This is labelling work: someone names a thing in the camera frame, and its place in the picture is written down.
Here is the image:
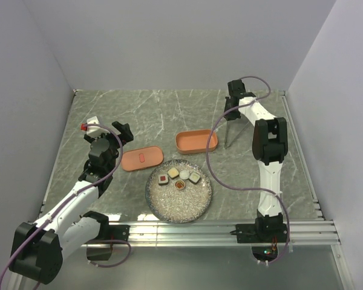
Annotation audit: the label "aluminium front rail frame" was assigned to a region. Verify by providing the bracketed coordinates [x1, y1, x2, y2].
[27, 220, 341, 247]

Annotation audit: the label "white round sushi piece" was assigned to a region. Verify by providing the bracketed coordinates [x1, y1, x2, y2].
[179, 170, 190, 180]

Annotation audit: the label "metal tongs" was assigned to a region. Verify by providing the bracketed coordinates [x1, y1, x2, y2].
[224, 117, 250, 149]

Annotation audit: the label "speckled round plate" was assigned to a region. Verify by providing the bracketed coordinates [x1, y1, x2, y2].
[145, 159, 213, 224]

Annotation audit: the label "cream topped sushi piece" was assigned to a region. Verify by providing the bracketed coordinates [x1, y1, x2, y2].
[167, 167, 179, 179]

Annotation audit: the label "red topped sushi piece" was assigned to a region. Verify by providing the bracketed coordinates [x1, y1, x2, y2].
[158, 174, 169, 185]

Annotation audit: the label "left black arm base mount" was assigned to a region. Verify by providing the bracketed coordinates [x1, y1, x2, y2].
[107, 224, 130, 241]

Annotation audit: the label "orange lunch box lid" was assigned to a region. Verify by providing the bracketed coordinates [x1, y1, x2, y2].
[121, 146, 164, 172]

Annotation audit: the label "orange topped sushi cup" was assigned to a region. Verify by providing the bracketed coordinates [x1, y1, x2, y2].
[174, 180, 186, 190]

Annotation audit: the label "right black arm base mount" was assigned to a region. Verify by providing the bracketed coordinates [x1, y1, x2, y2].
[230, 224, 289, 243]

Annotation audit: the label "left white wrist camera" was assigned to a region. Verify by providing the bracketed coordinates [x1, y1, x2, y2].
[80, 116, 106, 138]

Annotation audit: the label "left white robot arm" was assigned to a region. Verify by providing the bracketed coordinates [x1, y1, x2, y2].
[6, 118, 134, 285]

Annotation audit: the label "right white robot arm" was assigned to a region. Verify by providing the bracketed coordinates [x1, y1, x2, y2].
[224, 79, 288, 243]

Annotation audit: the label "orange lunch box base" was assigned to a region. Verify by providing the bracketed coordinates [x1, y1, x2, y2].
[175, 129, 211, 155]

